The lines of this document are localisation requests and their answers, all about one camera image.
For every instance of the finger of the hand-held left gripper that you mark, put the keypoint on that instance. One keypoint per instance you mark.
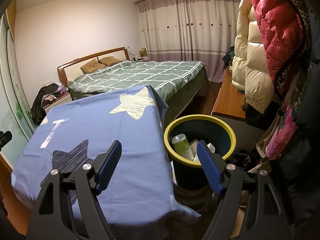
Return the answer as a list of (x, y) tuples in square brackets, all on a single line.
[(5, 138)]

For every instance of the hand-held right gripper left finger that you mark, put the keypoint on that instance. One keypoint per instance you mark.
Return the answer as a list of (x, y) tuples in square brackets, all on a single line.
[(110, 165)]

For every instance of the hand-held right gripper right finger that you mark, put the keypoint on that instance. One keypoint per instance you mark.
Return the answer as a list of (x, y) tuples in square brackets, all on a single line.
[(210, 167)]

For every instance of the white paper cup red print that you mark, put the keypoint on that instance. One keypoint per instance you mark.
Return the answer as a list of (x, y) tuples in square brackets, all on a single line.
[(193, 146)]

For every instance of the yellow rimmed dark bin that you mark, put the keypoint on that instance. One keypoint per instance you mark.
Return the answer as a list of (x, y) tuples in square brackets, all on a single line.
[(200, 118)]

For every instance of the blue star print tablecloth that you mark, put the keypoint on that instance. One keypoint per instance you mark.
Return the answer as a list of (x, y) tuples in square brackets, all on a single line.
[(130, 142)]

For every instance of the dark purple floor cloth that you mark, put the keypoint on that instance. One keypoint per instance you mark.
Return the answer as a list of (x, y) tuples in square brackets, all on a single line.
[(241, 160)]

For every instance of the glass door wardrobe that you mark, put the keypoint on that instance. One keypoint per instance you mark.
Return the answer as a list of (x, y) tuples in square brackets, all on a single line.
[(12, 92)]

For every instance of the dark jacket pile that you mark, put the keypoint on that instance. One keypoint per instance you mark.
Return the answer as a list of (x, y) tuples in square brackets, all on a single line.
[(40, 105)]

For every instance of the beige knit cloth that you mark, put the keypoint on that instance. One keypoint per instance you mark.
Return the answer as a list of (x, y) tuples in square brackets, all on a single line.
[(258, 167)]

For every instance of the beige bag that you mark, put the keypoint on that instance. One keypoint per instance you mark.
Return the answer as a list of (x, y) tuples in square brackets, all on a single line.
[(266, 140)]

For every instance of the white nightstand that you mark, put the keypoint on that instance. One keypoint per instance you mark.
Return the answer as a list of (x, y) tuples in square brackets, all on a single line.
[(60, 102)]

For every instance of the wooden bed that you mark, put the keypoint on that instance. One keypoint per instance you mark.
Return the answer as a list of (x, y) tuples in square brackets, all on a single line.
[(185, 105)]

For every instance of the wooden desk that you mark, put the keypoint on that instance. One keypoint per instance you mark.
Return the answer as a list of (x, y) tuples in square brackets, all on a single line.
[(230, 102)]

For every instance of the pink purple cloth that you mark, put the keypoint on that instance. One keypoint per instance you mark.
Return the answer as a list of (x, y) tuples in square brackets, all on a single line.
[(62, 88)]

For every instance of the pink floral bag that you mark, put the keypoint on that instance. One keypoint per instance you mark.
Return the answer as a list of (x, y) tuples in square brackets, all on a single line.
[(282, 135)]

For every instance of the green checked duvet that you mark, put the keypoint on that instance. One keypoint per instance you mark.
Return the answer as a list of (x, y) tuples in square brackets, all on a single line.
[(140, 77)]

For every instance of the brown pillow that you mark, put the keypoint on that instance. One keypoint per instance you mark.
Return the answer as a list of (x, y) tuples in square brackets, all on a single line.
[(111, 60), (91, 66)]

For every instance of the dark hanging coat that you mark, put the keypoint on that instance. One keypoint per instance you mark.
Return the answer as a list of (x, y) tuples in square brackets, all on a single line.
[(305, 130)]

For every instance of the dark clothes heap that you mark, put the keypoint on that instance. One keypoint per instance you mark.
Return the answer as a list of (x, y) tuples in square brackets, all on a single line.
[(228, 56)]

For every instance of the white bedside lamp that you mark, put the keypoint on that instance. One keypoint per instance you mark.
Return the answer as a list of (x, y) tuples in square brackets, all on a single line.
[(130, 52)]

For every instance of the pink and white curtain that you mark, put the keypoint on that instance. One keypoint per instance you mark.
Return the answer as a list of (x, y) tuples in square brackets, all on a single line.
[(187, 30)]

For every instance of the red dotted puffer jacket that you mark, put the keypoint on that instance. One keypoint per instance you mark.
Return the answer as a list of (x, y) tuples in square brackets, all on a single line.
[(277, 30)]

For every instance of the white wall socket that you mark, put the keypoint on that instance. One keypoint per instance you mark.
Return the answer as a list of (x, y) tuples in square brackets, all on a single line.
[(48, 81)]

